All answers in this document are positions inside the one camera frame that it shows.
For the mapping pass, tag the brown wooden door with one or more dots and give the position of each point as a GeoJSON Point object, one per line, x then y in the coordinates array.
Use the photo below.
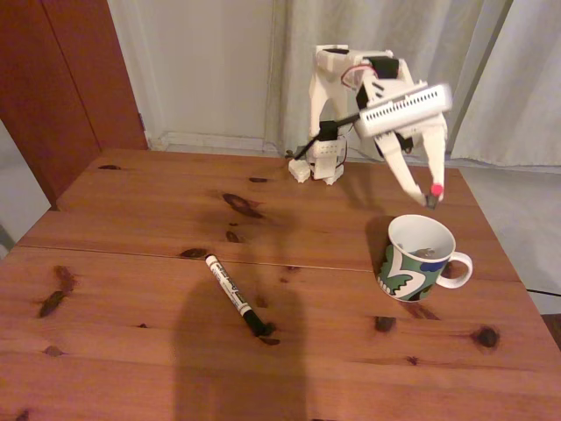
{"type": "Point", "coordinates": [52, 87]}

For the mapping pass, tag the pale curtain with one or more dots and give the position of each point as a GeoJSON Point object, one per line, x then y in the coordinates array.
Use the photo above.
{"type": "Point", "coordinates": [521, 96]}
{"type": "Point", "coordinates": [438, 44]}

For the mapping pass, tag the silver camera box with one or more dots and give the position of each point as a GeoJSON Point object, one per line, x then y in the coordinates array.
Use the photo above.
{"type": "Point", "coordinates": [403, 112]}

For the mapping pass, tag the white green patterned mug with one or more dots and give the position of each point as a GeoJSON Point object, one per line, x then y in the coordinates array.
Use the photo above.
{"type": "Point", "coordinates": [407, 276]}

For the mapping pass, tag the white furniture panel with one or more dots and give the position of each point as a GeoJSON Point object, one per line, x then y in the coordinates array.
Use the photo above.
{"type": "Point", "coordinates": [17, 197]}

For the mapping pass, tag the white marker black cap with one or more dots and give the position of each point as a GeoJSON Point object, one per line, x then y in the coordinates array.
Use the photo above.
{"type": "Point", "coordinates": [232, 291]}

